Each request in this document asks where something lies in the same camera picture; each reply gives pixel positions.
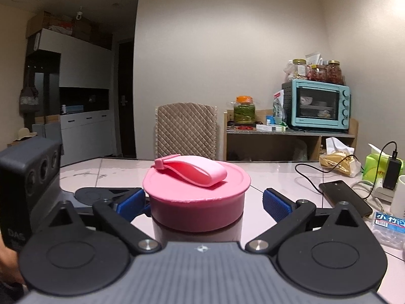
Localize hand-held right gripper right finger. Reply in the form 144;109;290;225
245;188;371;256

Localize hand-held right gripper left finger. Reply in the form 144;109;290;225
38;187;163;256

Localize pink bottle cap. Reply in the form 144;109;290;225
142;154;252;233

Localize person's left hand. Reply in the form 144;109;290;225
0;237;26;287

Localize straw hat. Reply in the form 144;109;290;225
14;127;39;140

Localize black smartphone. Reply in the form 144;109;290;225
318;179;374;218

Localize wooden shelf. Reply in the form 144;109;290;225
223;109;360;163

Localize yellow snack bag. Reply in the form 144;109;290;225
319;137;362;178

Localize hanging fabric bag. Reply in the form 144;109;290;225
19;85;41;113

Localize flat white box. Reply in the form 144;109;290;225
255;123;286;131

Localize quilted beige chair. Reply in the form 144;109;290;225
154;102;219;161

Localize red white green packet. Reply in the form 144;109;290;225
272;89;287;126

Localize green pickle jar orange lid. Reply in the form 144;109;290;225
233;95;257;124

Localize dark door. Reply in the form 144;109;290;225
118;36;138;159

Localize green tissue pack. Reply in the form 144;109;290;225
363;143;405;183

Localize white power strip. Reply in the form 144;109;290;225
371;177;397;202

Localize teal toaster oven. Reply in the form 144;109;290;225
281;79;352;133

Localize plastic box blue label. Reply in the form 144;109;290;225
368;210;405;251

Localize black charger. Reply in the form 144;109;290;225
382;156;403;191

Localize white mug with blue print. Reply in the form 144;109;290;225
389;174;405;218

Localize grey white cabinet unit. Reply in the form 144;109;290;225
25;27;115;166

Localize glass jar with pale contents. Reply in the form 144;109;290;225
291;58;310;80

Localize small glass jar red contents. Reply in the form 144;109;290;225
310;64;327;82

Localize tall glass jar red contents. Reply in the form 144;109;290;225
326;60;343;85

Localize white paper bag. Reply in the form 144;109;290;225
305;52;324;68

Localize cardboard box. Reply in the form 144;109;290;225
73;18;93;42
27;11;52;37

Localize black charging cable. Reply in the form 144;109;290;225
295;141;398;204

